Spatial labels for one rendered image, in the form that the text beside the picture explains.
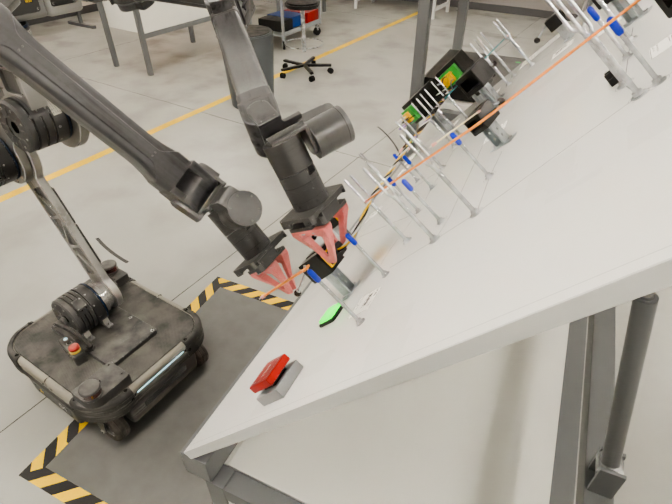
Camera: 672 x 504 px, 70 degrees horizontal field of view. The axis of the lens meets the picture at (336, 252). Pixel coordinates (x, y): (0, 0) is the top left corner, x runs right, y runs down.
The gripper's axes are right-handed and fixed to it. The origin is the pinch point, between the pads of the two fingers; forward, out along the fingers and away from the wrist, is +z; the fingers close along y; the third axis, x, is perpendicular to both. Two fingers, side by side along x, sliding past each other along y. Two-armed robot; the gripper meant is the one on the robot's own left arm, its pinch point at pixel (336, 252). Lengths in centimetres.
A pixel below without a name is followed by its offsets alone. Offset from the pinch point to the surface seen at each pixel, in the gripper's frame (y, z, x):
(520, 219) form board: -7.7, -5.9, -31.5
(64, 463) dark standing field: -22, 61, 140
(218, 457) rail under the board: -24.2, 24.8, 25.0
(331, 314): -7.2, 6.8, 0.2
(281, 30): 454, -41, 322
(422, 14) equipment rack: 96, -20, 13
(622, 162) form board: -7.4, -10.1, -41.1
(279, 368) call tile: -20.1, 5.3, 0.8
